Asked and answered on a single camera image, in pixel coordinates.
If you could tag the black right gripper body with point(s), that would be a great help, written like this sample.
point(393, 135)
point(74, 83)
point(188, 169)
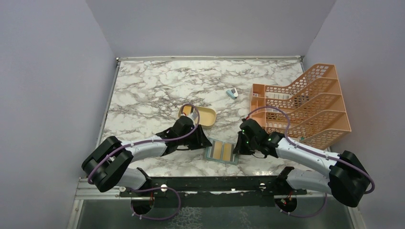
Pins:
point(245, 146)

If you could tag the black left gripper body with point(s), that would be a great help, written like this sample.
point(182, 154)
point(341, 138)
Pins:
point(188, 140)

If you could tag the gold card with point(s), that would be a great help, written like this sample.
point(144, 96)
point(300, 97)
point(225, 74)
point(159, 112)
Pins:
point(227, 154)
point(216, 152)

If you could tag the green card holder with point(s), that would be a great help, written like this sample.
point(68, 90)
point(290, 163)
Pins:
point(207, 154)

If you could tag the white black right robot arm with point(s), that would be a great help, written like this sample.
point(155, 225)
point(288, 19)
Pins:
point(341, 175)

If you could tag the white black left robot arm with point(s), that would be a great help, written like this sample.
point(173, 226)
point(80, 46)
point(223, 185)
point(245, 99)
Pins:
point(107, 166)

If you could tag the beige oval tray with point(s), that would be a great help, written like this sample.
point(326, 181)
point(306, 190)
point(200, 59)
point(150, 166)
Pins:
point(207, 116)

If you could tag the light blue small stapler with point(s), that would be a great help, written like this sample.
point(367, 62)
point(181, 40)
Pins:
point(232, 93)

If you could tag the orange plastic file organizer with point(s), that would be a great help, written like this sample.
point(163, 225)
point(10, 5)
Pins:
point(311, 108)

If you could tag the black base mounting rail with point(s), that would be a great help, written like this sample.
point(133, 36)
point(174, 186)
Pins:
point(205, 192)

